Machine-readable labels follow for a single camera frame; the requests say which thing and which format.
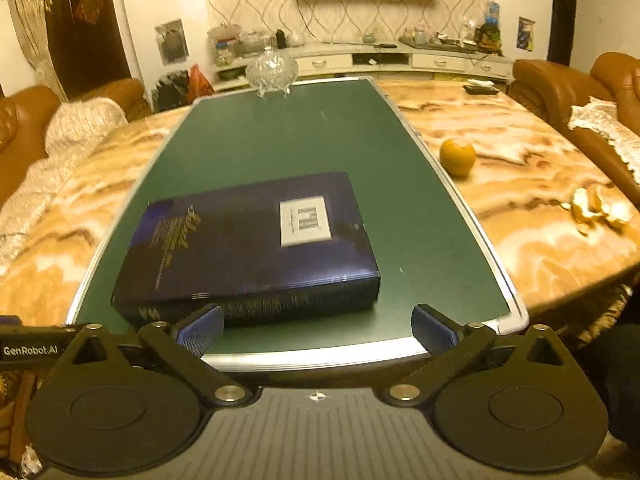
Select dark blue box lid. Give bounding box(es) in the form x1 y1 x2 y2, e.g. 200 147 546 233
111 172 381 327

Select orange fruit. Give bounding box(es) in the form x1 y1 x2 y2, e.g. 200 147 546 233
439 138 476 178

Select orange peel pieces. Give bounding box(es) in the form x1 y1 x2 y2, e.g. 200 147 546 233
560 185 631 236

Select brown leather sofa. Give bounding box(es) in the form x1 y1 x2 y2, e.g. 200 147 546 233
1 78 151 202

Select black remote control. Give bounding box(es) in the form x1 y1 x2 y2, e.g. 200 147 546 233
463 84 499 96

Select red plastic bag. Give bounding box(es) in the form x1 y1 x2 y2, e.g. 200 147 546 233
186 64 214 104

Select brown leather armchair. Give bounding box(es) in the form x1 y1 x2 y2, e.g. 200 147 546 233
508 52 639 205

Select white lace armchair cover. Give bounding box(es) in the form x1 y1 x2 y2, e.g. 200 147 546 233
567 96 640 184

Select crystal glass lidded bowl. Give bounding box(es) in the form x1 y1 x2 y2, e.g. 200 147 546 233
245 48 298 98

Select white TV cabinet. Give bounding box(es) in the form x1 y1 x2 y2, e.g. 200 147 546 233
211 39 516 92

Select dark wooden door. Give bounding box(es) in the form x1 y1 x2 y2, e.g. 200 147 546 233
47 0 130 100

